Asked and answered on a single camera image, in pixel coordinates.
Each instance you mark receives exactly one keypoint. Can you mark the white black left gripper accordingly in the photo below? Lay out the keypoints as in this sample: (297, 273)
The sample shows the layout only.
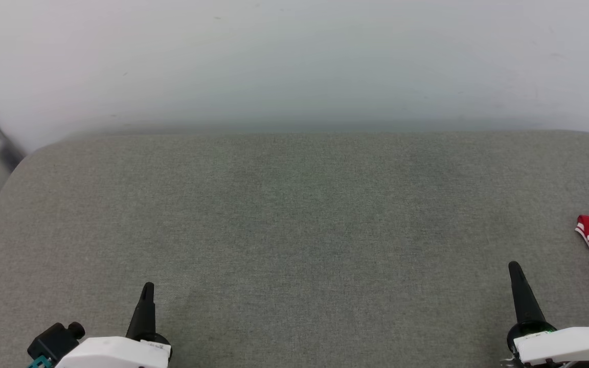
(115, 355)

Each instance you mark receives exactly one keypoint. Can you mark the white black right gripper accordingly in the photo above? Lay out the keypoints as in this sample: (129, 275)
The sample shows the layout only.
(565, 345)

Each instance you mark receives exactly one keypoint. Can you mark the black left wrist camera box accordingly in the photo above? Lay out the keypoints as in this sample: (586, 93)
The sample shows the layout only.
(54, 340)

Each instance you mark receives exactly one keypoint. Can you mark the grey fabric sofa cushion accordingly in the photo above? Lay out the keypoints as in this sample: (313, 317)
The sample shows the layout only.
(294, 230)

